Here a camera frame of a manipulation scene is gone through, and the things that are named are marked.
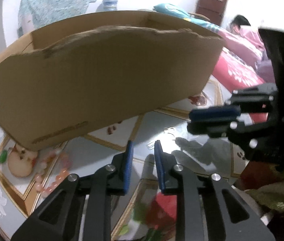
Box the wooden chair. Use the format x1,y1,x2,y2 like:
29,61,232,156
189,12,210,20

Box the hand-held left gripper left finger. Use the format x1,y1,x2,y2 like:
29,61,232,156
10,140,134,241

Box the brown cardboard box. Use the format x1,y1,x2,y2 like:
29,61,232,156
0,9,225,152

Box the pink floral blanket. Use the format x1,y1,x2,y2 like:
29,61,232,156
211,28,269,121

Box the pale pink orange bead bracelet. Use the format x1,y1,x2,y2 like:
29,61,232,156
33,149,72,198

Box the blue floral wall cloth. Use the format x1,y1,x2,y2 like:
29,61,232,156
18,0,97,38

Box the blue water jug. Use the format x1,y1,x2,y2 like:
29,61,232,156
101,0,118,12

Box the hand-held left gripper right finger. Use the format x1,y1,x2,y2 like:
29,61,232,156
154,140,276,241

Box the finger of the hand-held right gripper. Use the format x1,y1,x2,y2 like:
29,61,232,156
188,83,279,123
187,116,271,160

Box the fruit print vinyl cover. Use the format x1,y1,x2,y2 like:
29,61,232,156
0,75,253,241

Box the blue patterned pillow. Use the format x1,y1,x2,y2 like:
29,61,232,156
153,3,222,31

